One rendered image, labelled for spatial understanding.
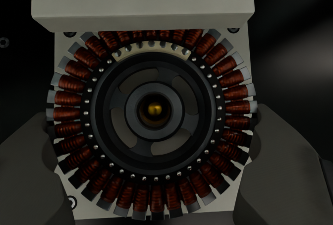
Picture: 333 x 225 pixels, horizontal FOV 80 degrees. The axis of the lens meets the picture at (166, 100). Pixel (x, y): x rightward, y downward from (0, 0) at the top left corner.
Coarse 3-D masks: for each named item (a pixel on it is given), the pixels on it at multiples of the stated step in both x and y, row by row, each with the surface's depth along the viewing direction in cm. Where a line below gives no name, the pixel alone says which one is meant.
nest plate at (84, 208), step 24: (240, 48) 16; (144, 72) 15; (192, 96) 15; (120, 120) 15; (144, 120) 15; (168, 144) 15; (240, 168) 15; (72, 192) 14; (216, 192) 15; (96, 216) 14; (120, 216) 14
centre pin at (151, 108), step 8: (152, 96) 13; (144, 104) 13; (152, 104) 12; (160, 104) 12; (144, 112) 13; (152, 112) 12; (160, 112) 12; (168, 112) 13; (152, 120) 13; (160, 120) 13
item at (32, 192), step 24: (0, 144) 8; (24, 144) 8; (48, 144) 9; (0, 168) 7; (24, 168) 7; (48, 168) 8; (0, 192) 6; (24, 192) 6; (48, 192) 6; (0, 216) 6; (24, 216) 6; (48, 216) 6; (72, 216) 7
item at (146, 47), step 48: (96, 48) 10; (144, 48) 10; (192, 48) 11; (48, 96) 10; (96, 96) 11; (144, 96) 11; (240, 96) 10; (96, 144) 10; (144, 144) 12; (192, 144) 12; (240, 144) 10; (96, 192) 10; (144, 192) 10; (192, 192) 10
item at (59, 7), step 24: (48, 0) 5; (72, 0) 5; (96, 0) 5; (120, 0) 5; (144, 0) 5; (168, 0) 5; (192, 0) 5; (216, 0) 5; (240, 0) 5; (48, 24) 6; (72, 24) 6; (96, 24) 6; (120, 24) 6; (144, 24) 6; (168, 24) 6; (192, 24) 6; (216, 24) 6; (240, 24) 6
